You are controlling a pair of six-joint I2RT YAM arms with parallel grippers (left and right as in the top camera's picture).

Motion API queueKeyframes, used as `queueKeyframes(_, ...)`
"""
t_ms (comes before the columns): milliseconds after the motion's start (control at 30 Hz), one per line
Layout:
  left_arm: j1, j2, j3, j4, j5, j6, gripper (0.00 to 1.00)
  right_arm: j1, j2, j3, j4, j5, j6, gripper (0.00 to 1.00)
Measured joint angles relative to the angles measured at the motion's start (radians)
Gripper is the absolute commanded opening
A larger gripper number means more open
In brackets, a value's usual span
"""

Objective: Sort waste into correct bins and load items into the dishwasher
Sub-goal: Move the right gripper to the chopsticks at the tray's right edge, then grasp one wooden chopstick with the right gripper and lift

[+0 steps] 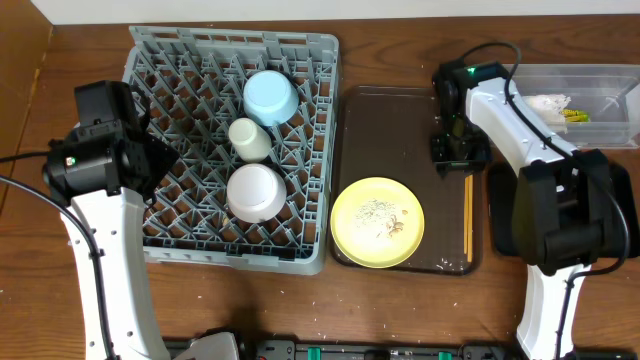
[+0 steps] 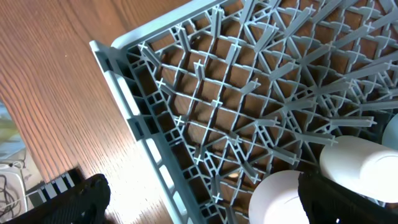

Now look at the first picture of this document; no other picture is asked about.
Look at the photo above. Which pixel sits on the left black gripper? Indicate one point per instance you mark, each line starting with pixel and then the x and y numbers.
pixel 157 156

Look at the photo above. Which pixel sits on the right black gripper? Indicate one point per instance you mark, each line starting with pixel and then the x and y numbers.
pixel 461 163

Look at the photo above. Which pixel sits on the white napkin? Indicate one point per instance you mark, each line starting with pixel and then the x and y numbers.
pixel 549 107

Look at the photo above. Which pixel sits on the yellow plate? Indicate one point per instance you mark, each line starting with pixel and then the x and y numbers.
pixel 377 222

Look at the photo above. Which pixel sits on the yellow green snack wrapper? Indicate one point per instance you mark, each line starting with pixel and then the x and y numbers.
pixel 575 116

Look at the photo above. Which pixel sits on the white cup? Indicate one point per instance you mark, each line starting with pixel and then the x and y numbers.
pixel 250 141

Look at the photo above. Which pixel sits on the light blue bowl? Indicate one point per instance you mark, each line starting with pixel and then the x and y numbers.
pixel 270 99

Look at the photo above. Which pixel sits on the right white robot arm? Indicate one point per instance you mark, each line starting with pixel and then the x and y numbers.
pixel 565 222

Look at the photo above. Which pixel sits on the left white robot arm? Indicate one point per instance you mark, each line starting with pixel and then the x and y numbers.
pixel 106 234

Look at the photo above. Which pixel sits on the grey dishwasher rack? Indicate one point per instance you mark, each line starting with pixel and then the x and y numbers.
pixel 194 79

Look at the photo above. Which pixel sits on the dark brown serving tray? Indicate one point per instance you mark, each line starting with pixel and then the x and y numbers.
pixel 386 132

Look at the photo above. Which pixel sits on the clear plastic bin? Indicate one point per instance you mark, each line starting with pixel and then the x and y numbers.
pixel 609 94

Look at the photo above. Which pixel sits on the black tray bin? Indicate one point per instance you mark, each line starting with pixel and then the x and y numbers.
pixel 502 183

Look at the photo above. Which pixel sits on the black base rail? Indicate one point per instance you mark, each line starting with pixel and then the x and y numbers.
pixel 289 347

